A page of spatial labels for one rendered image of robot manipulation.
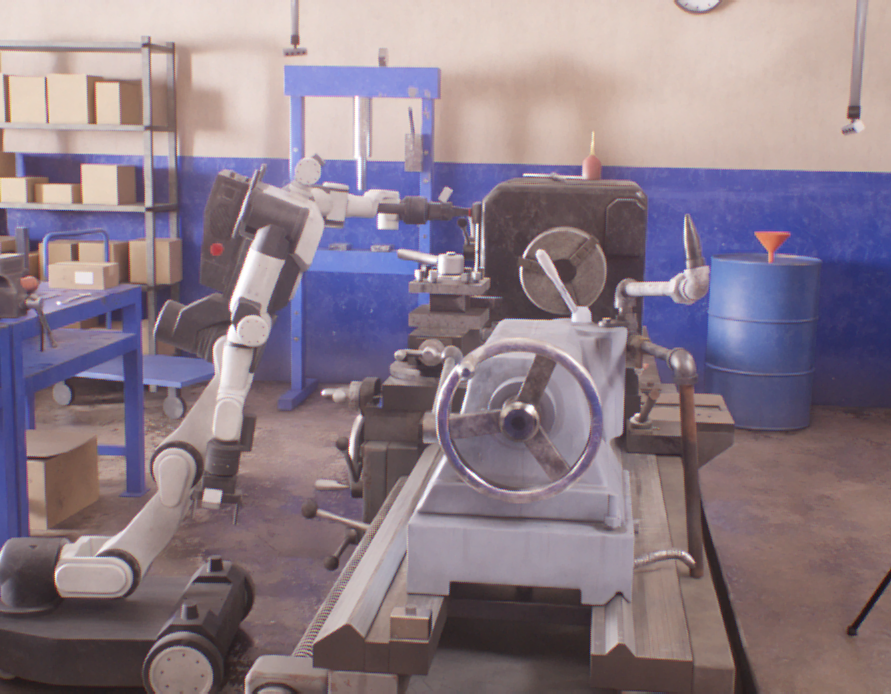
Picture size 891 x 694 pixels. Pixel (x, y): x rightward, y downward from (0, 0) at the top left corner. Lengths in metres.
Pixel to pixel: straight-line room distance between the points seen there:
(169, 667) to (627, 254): 1.74
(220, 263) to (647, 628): 1.81
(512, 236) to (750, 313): 2.84
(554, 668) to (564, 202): 2.14
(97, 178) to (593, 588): 5.80
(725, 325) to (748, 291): 0.23
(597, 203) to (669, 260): 3.36
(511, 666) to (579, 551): 0.21
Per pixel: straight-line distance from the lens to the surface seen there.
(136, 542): 3.37
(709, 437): 2.60
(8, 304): 3.81
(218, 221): 3.09
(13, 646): 3.42
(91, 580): 3.38
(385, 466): 2.60
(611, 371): 1.91
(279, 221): 2.91
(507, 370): 1.63
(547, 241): 3.45
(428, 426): 1.69
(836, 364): 7.18
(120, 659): 3.30
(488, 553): 1.64
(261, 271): 2.93
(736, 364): 6.39
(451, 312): 2.74
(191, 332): 3.18
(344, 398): 2.72
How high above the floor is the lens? 1.45
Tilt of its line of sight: 10 degrees down
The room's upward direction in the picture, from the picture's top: 1 degrees clockwise
